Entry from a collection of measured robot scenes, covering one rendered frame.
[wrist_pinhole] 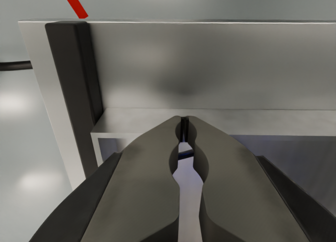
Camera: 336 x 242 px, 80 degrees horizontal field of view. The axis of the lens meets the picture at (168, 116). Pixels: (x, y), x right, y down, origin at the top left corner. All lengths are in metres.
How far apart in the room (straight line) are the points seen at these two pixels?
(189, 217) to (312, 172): 0.13
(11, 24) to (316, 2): 1.38
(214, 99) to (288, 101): 0.06
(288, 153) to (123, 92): 0.15
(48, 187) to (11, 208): 0.46
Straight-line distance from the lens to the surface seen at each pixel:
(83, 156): 0.17
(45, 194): 1.89
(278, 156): 0.20
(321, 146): 0.21
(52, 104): 0.18
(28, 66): 1.19
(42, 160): 1.63
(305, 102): 0.18
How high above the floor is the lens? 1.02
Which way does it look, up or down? 61 degrees down
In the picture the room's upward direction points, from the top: 176 degrees counter-clockwise
